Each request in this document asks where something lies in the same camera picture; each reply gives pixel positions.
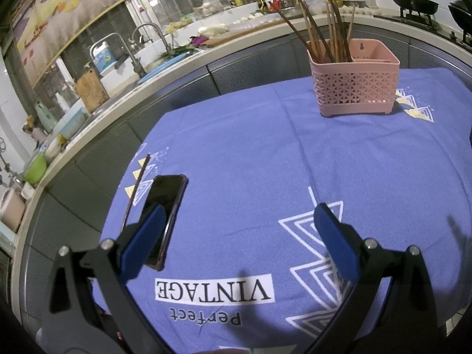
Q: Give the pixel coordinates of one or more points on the white bowl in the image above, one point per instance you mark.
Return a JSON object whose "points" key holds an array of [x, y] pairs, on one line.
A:
{"points": [[53, 149]]}

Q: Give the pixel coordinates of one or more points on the wooden cutting board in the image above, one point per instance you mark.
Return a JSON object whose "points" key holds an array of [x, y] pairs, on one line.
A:
{"points": [[92, 90]]}

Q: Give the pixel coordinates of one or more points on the bundle of chopsticks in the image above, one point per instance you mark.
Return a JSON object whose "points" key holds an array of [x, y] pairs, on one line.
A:
{"points": [[333, 37]]}

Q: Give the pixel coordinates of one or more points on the printed window blind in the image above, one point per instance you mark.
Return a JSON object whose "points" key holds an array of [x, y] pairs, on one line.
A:
{"points": [[55, 11]]}

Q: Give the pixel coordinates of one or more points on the purple vegetable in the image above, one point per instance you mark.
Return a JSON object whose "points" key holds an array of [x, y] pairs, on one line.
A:
{"points": [[201, 40]]}

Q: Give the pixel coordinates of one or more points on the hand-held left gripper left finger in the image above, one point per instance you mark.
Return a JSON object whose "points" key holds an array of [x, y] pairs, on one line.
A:
{"points": [[143, 243]]}

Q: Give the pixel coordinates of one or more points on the blue detergent container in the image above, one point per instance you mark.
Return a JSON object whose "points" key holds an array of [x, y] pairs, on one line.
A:
{"points": [[105, 57]]}

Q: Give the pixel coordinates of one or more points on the tall metal faucet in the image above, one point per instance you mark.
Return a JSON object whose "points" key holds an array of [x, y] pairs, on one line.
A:
{"points": [[167, 46], [137, 67]]}

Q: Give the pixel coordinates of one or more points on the light blue plastic basin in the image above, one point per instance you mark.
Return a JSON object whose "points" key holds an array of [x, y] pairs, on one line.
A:
{"points": [[73, 125]]}

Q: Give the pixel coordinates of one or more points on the gas stove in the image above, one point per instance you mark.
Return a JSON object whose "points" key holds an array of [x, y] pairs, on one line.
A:
{"points": [[416, 16]]}

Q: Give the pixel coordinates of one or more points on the blue plastic tray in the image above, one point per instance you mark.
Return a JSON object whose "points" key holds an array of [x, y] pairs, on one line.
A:
{"points": [[162, 67]]}

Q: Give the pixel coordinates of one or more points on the pale green bottle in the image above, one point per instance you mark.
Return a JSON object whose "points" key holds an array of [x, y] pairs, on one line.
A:
{"points": [[46, 118]]}

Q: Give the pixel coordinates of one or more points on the green bowl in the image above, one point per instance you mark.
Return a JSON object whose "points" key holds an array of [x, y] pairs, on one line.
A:
{"points": [[35, 171]]}

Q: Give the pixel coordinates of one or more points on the red kitchen tool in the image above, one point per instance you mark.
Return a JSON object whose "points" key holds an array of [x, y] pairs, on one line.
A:
{"points": [[274, 6]]}

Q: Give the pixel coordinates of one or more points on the dark wooden chopstick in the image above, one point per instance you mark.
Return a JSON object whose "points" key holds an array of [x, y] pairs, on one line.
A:
{"points": [[142, 177]]}

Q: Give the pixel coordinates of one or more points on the pink plastic utensil basket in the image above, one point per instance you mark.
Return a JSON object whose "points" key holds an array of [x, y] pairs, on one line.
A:
{"points": [[354, 88]]}

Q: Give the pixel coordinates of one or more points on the blue printed tablecloth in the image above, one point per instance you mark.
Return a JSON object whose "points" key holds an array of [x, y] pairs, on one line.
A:
{"points": [[239, 155]]}

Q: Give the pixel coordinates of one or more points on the black smartphone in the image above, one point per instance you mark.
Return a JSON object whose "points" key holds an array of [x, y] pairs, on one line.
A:
{"points": [[169, 195]]}

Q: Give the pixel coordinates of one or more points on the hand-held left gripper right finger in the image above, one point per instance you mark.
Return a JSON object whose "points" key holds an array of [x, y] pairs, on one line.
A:
{"points": [[335, 243]]}

